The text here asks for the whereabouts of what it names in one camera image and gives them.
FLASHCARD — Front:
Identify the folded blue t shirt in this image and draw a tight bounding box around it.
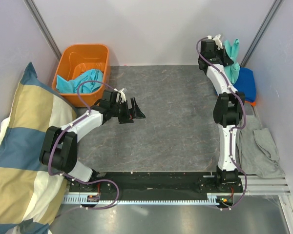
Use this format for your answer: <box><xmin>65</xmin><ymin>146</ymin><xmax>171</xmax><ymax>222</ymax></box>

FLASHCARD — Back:
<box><xmin>234</xmin><ymin>68</ymin><xmax>256</xmax><ymax>102</ymax></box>

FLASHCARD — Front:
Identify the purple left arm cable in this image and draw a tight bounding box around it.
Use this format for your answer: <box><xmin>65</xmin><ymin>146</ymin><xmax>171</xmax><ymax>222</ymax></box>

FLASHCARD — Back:
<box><xmin>48</xmin><ymin>81</ymin><xmax>120</xmax><ymax>219</ymax></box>

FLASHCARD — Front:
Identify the white slotted cable duct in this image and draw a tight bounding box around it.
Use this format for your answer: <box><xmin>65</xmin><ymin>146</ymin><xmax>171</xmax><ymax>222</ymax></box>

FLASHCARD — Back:
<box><xmin>62</xmin><ymin>194</ymin><xmax>233</xmax><ymax>205</ymax></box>

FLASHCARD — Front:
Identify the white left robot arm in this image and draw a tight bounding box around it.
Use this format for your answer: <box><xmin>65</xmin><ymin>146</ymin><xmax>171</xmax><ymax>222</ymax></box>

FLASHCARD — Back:
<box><xmin>40</xmin><ymin>89</ymin><xmax>146</xmax><ymax>192</ymax></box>

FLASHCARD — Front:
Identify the light blue t shirt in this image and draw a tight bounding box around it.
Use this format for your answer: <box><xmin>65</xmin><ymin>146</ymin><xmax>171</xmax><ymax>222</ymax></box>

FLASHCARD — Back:
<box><xmin>56</xmin><ymin>69</ymin><xmax>104</xmax><ymax>94</ymax></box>

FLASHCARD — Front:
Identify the striped blue beige pillow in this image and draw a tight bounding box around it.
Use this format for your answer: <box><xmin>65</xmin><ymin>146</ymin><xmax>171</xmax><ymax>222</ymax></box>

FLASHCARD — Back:
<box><xmin>0</xmin><ymin>63</ymin><xmax>77</xmax><ymax>234</ymax></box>

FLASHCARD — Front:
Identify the grey cloth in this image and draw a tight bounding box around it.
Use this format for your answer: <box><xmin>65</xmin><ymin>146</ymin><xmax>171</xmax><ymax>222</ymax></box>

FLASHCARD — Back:
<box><xmin>236</xmin><ymin>116</ymin><xmax>285</xmax><ymax>179</ymax></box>

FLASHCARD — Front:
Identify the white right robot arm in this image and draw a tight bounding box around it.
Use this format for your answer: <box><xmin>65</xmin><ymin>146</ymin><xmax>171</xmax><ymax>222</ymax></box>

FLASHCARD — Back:
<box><xmin>196</xmin><ymin>35</ymin><xmax>245</xmax><ymax>193</ymax></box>

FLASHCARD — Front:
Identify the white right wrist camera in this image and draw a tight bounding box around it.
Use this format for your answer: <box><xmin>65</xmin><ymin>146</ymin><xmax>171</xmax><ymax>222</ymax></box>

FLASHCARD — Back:
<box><xmin>207</xmin><ymin>34</ymin><xmax>223</xmax><ymax>50</ymax></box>

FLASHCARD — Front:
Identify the mint green t shirt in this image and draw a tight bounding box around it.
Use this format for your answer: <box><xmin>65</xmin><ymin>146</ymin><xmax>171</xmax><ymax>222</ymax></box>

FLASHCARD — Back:
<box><xmin>222</xmin><ymin>38</ymin><xmax>241</xmax><ymax>84</ymax></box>

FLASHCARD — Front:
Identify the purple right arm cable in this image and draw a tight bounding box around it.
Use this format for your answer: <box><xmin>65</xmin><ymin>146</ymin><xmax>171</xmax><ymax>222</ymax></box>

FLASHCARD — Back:
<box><xmin>196</xmin><ymin>36</ymin><xmax>248</xmax><ymax>212</ymax></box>

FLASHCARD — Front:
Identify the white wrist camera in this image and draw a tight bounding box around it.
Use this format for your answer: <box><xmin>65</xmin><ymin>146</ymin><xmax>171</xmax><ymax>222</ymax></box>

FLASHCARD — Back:
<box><xmin>114</xmin><ymin>88</ymin><xmax>127</xmax><ymax>103</ymax></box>
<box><xmin>207</xmin><ymin>34</ymin><xmax>223</xmax><ymax>50</ymax></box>

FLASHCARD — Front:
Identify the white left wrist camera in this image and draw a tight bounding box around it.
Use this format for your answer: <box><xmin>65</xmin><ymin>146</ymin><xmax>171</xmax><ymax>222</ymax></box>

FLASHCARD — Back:
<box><xmin>114</xmin><ymin>88</ymin><xmax>127</xmax><ymax>103</ymax></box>

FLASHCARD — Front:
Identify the folded orange t shirt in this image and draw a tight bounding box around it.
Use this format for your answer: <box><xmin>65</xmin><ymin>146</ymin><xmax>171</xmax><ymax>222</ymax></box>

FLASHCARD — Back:
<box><xmin>249</xmin><ymin>101</ymin><xmax>256</xmax><ymax>107</ymax></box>

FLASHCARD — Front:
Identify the right aluminium corner post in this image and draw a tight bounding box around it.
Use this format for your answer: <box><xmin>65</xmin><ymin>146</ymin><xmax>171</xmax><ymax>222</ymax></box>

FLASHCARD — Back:
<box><xmin>240</xmin><ymin>0</ymin><xmax>284</xmax><ymax>67</ymax></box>

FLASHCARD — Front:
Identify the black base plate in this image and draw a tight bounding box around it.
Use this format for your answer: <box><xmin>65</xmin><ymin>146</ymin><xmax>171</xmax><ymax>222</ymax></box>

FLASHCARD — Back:
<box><xmin>69</xmin><ymin>172</ymin><xmax>238</xmax><ymax>200</ymax></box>

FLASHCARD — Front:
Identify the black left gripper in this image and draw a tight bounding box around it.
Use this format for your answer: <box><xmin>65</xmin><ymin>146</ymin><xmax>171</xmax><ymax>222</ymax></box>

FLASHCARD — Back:
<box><xmin>110</xmin><ymin>97</ymin><xmax>145</xmax><ymax>124</ymax></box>

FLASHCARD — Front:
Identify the orange plastic basket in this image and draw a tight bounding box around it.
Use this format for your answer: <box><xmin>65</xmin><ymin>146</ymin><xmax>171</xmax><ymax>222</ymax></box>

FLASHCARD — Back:
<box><xmin>52</xmin><ymin>44</ymin><xmax>110</xmax><ymax>107</ymax></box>

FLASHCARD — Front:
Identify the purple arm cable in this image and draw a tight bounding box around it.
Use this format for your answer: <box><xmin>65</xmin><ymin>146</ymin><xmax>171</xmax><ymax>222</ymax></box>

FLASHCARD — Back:
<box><xmin>48</xmin><ymin>81</ymin><xmax>120</xmax><ymax>219</ymax></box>
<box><xmin>196</xmin><ymin>36</ymin><xmax>248</xmax><ymax>212</ymax></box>

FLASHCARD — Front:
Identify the left aluminium corner post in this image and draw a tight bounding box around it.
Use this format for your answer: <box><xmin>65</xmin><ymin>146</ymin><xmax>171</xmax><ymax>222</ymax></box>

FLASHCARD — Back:
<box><xmin>24</xmin><ymin>0</ymin><xmax>62</xmax><ymax>60</ymax></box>

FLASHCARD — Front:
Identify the aluminium corner post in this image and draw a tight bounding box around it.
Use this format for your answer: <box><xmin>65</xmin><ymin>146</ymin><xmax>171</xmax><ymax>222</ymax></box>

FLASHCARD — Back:
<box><xmin>240</xmin><ymin>0</ymin><xmax>284</xmax><ymax>67</ymax></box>
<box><xmin>24</xmin><ymin>0</ymin><xmax>62</xmax><ymax>60</ymax></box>

